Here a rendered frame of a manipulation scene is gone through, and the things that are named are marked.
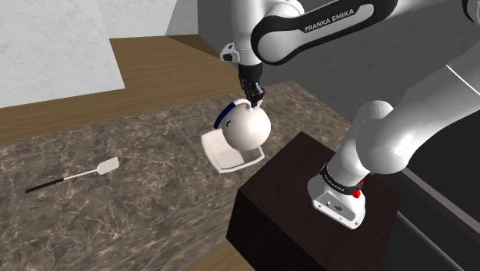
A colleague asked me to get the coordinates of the white square bowl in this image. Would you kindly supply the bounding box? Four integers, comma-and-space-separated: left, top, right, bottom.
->
200, 129, 265, 174

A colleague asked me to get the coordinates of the white round teapot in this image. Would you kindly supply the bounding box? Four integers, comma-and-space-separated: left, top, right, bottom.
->
213, 98, 272, 152

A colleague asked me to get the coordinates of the white spatula with black handle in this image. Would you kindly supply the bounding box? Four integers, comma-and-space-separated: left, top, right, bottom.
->
25, 156, 121, 195

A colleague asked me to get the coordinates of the dark robot stand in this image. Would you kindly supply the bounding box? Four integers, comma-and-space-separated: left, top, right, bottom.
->
225, 130, 402, 271

